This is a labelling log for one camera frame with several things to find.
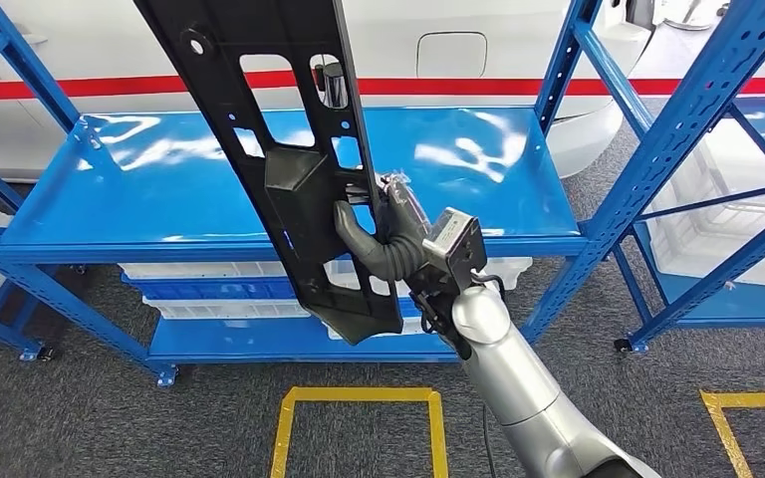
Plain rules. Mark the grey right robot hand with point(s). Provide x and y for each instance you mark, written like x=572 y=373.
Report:
x=405 y=211

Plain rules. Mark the black plastic car part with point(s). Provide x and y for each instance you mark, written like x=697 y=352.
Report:
x=297 y=185

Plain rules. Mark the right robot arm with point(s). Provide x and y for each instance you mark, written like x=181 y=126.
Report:
x=521 y=382

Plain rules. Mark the black rack caster wheel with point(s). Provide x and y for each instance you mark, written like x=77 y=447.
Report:
x=622 y=345
x=44 y=353

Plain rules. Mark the large translucent white crate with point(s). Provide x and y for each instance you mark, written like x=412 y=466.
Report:
x=712 y=224

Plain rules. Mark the white car with red stripe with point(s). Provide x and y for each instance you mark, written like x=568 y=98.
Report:
x=92 y=39

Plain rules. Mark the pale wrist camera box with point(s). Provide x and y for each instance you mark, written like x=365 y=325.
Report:
x=452 y=237

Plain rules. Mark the black chrome stanchion post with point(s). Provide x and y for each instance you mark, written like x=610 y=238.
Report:
x=335 y=86

